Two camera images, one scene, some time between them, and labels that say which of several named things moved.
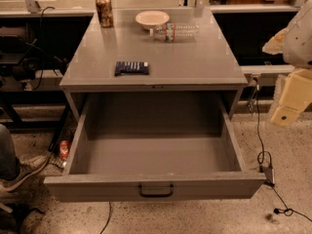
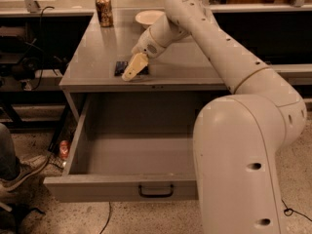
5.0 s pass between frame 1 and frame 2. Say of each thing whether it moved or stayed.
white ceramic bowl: stayed
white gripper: moved
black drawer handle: stayed
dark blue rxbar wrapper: stayed
